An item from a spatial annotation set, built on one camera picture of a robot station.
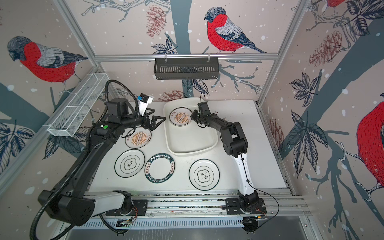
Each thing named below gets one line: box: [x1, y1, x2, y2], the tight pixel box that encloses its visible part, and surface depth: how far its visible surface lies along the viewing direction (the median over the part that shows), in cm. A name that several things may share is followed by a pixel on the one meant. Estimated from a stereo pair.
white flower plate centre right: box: [188, 158, 220, 191], surface depth 85 cm
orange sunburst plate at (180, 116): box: [169, 107, 192, 127], surface depth 113 cm
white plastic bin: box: [163, 97, 219, 155], surface depth 99 cm
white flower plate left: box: [114, 149, 145, 178], surface depth 90 cm
